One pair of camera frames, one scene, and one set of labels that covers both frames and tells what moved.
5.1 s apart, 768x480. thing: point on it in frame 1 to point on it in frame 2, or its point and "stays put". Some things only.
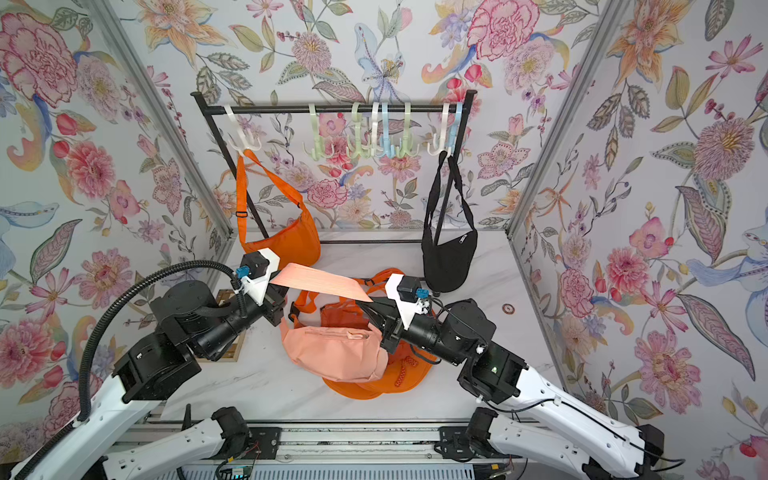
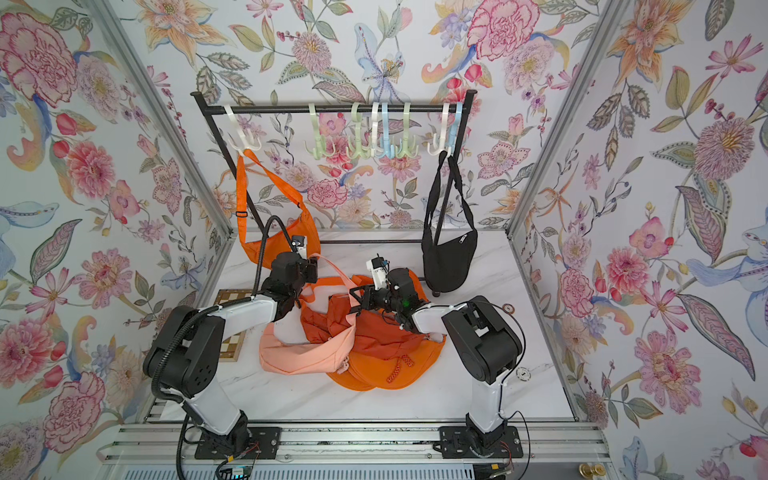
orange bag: (299, 245) stays put
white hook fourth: (375, 148) stays put
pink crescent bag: (348, 354) to (288, 359)
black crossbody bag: (448, 262) stays put
